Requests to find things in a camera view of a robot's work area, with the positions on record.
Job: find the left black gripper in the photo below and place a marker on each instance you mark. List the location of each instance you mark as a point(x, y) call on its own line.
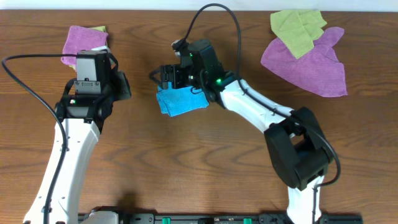
point(125, 88)

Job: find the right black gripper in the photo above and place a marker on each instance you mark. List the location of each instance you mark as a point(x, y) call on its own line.
point(174, 70)

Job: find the blue microfiber cloth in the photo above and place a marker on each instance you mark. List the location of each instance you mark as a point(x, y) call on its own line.
point(174, 102)

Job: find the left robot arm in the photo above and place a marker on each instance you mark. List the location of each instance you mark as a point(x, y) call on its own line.
point(86, 102)

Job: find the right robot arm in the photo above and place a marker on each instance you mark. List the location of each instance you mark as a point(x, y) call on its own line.
point(298, 149)

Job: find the purple folded cloth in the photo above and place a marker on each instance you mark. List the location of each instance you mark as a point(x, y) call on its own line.
point(83, 38)

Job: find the green folded cloth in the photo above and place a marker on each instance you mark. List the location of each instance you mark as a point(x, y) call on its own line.
point(98, 28)

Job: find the green unfolded cloth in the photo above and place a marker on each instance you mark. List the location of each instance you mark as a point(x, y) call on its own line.
point(298, 29)

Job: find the purple unfolded cloth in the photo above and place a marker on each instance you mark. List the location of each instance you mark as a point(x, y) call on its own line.
point(319, 71)

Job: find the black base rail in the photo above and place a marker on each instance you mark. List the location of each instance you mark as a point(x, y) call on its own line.
point(107, 217)

